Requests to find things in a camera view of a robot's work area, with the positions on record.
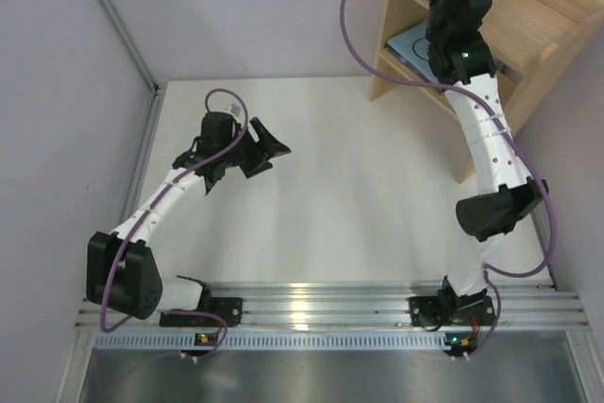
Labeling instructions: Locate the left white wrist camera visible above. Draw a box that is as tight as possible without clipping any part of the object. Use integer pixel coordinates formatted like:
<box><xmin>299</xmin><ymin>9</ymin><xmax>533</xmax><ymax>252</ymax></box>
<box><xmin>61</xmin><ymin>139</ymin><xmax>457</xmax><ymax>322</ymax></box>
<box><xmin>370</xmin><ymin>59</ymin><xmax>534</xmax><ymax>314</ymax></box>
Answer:
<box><xmin>226</xmin><ymin>103</ymin><xmax>243</xmax><ymax>118</ymax></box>

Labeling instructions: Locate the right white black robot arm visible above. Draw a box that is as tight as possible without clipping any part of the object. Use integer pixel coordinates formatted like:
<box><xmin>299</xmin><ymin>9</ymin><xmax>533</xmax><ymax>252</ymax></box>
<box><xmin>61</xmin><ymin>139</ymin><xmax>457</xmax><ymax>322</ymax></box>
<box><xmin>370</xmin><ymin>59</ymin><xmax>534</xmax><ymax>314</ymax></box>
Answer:
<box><xmin>426</xmin><ymin>0</ymin><xmax>544</xmax><ymax>324</ymax></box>

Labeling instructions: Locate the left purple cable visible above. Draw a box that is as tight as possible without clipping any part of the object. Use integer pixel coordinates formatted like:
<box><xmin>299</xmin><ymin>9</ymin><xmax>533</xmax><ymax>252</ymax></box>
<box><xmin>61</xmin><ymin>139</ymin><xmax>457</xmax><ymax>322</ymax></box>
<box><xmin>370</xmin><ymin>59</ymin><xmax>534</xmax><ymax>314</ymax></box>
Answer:
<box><xmin>99</xmin><ymin>88</ymin><xmax>249</xmax><ymax>360</ymax></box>

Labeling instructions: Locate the wooden two-tier shelf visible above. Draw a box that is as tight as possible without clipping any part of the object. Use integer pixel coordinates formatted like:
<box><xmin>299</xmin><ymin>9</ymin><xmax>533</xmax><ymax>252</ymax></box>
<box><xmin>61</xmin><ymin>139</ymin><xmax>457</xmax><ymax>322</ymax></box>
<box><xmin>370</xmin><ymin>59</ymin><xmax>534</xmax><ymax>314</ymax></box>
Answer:
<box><xmin>369</xmin><ymin>0</ymin><xmax>604</xmax><ymax>185</ymax></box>

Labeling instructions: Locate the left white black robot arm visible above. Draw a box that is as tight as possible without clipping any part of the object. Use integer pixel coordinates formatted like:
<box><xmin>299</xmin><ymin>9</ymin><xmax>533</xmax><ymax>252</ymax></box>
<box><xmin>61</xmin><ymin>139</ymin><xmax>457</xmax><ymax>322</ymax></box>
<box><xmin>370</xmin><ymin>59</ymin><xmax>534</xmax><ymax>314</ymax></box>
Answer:
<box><xmin>86</xmin><ymin>112</ymin><xmax>291</xmax><ymax>320</ymax></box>

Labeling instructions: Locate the perforated cable duct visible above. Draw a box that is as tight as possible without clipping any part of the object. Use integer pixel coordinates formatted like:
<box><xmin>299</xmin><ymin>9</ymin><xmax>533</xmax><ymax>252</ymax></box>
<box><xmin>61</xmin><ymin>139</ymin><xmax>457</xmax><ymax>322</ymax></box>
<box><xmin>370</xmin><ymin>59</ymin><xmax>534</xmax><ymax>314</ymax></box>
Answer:
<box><xmin>94</xmin><ymin>331</ymin><xmax>476</xmax><ymax>351</ymax></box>

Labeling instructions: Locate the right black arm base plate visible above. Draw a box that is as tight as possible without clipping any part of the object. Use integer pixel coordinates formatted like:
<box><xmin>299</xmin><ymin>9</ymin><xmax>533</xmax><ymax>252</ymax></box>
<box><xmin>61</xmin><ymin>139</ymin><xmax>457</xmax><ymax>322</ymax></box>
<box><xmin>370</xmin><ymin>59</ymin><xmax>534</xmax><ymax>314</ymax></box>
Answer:
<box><xmin>408</xmin><ymin>294</ymin><xmax>495</xmax><ymax>329</ymax></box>

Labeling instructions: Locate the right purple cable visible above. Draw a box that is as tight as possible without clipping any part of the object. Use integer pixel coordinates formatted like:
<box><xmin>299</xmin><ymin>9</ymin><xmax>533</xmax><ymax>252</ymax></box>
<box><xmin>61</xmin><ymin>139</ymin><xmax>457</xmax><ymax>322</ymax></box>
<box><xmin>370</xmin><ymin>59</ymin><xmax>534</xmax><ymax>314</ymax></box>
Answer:
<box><xmin>340</xmin><ymin>0</ymin><xmax>558</xmax><ymax>361</ymax></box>

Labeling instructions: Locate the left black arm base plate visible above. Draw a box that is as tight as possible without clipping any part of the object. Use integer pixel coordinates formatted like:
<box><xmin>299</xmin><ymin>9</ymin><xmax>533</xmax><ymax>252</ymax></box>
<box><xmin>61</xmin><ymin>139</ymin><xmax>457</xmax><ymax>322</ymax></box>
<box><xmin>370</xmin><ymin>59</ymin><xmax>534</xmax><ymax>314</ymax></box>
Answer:
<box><xmin>159</xmin><ymin>296</ymin><xmax>243</xmax><ymax>327</ymax></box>

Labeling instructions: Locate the purple cable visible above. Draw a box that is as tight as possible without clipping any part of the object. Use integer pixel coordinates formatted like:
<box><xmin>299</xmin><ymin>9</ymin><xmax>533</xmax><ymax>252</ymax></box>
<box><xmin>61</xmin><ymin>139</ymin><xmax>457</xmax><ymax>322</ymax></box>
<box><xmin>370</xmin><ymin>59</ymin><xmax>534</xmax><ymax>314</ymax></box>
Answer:
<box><xmin>340</xmin><ymin>0</ymin><xmax>558</xmax><ymax>361</ymax></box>
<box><xmin>99</xmin><ymin>88</ymin><xmax>249</xmax><ymax>360</ymax></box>

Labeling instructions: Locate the aluminium mounting rail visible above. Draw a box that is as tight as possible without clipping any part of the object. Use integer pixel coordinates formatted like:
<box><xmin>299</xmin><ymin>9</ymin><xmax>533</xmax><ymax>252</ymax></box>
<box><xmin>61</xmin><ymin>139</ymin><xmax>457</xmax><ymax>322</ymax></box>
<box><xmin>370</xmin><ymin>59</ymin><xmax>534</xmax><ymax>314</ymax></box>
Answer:
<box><xmin>75</xmin><ymin>281</ymin><xmax>590</xmax><ymax>328</ymax></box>

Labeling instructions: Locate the light blue swan book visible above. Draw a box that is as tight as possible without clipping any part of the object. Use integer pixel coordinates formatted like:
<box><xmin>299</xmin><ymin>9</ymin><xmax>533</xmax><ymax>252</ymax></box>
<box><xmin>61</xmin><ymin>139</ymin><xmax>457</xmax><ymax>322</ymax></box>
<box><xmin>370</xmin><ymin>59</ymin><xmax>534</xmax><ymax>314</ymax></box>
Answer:
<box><xmin>385</xmin><ymin>22</ymin><xmax>439</xmax><ymax>83</ymax></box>

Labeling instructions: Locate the dark purple galaxy book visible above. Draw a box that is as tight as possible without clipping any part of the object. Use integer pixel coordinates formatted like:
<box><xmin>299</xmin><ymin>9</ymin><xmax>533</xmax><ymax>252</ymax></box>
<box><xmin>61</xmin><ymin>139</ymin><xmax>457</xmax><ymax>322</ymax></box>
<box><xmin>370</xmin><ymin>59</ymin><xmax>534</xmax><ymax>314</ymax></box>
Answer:
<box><xmin>376</xmin><ymin>44</ymin><xmax>445</xmax><ymax>94</ymax></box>

